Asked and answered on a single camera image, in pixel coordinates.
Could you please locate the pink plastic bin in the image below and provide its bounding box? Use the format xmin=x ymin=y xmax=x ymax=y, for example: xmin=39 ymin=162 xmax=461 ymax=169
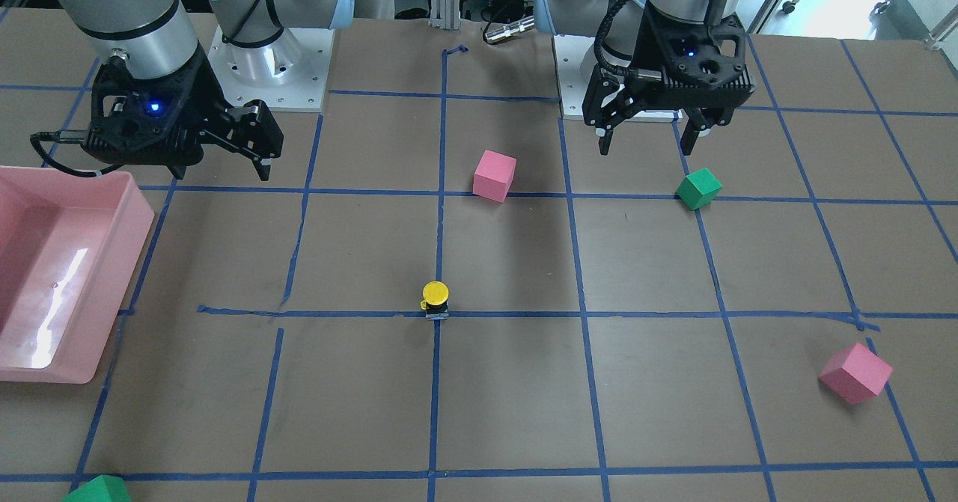
xmin=1 ymin=167 xmax=154 ymax=384

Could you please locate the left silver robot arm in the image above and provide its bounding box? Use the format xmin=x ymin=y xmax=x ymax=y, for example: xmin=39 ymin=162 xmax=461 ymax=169
xmin=582 ymin=0 xmax=755 ymax=156

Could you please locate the pink cube outer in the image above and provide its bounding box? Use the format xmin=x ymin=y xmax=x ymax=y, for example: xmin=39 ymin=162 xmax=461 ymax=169
xmin=818 ymin=343 xmax=894 ymax=405

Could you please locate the green cube near bin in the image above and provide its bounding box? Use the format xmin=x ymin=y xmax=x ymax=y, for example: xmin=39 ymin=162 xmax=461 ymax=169
xmin=62 ymin=475 xmax=132 ymax=502

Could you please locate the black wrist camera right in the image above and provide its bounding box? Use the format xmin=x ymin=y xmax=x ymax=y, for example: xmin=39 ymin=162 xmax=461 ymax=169
xmin=81 ymin=55 xmax=204 ymax=179

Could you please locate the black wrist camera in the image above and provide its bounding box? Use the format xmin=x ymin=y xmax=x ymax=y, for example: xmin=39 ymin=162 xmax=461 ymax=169
xmin=647 ymin=9 xmax=755 ymax=109
xmin=81 ymin=55 xmax=204 ymax=179

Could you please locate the yellow push button switch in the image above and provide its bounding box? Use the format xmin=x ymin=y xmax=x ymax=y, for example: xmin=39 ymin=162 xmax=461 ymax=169
xmin=421 ymin=281 xmax=451 ymax=320

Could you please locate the pink cube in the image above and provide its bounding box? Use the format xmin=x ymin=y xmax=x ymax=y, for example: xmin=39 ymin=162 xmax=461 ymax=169
xmin=818 ymin=343 xmax=894 ymax=405
xmin=472 ymin=150 xmax=517 ymax=204

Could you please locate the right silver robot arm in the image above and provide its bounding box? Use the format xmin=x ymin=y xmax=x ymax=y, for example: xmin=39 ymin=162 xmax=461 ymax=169
xmin=30 ymin=0 xmax=284 ymax=181

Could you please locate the green cube far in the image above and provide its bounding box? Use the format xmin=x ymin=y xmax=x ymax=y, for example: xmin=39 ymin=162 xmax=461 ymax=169
xmin=675 ymin=168 xmax=723 ymax=211

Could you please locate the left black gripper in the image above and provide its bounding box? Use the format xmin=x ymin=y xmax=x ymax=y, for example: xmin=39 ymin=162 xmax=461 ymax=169
xmin=582 ymin=8 xmax=755 ymax=156

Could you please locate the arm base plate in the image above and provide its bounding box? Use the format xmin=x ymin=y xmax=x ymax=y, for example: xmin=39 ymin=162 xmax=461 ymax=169
xmin=553 ymin=35 xmax=596 ymax=120
xmin=208 ymin=28 xmax=335 ymax=113

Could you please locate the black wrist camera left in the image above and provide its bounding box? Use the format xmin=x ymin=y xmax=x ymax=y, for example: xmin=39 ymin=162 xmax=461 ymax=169
xmin=647 ymin=9 xmax=755 ymax=109

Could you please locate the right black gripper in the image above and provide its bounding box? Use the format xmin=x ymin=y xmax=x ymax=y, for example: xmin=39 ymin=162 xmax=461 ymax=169
xmin=86 ymin=49 xmax=284 ymax=181

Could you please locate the pink cube centre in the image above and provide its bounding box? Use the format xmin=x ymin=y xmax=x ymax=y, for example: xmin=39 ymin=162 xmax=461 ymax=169
xmin=472 ymin=150 xmax=517 ymax=204

